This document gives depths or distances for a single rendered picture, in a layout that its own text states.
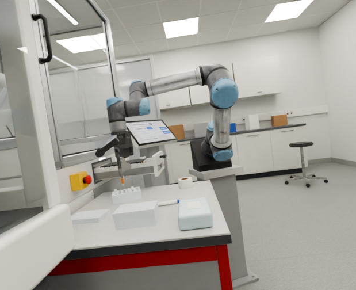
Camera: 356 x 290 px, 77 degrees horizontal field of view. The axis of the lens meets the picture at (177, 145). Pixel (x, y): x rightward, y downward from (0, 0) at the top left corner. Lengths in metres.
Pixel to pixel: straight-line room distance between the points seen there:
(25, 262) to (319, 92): 5.53
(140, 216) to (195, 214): 0.18
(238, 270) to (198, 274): 1.09
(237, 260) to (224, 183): 0.52
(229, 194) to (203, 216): 0.91
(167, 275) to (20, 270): 0.36
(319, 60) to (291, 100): 0.97
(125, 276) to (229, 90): 0.76
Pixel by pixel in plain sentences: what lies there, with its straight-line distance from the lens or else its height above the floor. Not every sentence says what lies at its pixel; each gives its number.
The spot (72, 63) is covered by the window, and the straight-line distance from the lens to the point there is 1.33.
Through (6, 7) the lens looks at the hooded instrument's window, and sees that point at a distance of 0.56.
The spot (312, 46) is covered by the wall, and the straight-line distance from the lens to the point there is 5.77.
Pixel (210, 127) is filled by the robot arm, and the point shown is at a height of 1.03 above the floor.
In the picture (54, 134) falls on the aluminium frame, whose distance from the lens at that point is 1.01.
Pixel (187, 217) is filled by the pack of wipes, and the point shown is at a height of 0.80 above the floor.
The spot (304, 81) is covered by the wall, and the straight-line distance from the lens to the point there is 5.54.
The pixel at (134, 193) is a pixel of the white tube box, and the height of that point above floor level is 0.79.
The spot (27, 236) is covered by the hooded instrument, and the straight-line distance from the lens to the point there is 0.46.
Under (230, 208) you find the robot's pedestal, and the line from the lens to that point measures 1.56.
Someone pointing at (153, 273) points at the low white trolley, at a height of 0.67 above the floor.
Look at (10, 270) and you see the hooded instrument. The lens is 0.45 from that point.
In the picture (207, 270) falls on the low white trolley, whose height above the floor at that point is 0.66.
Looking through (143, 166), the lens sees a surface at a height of 0.88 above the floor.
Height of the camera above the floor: 1.02
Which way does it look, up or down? 3 degrees down
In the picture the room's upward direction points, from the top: 8 degrees counter-clockwise
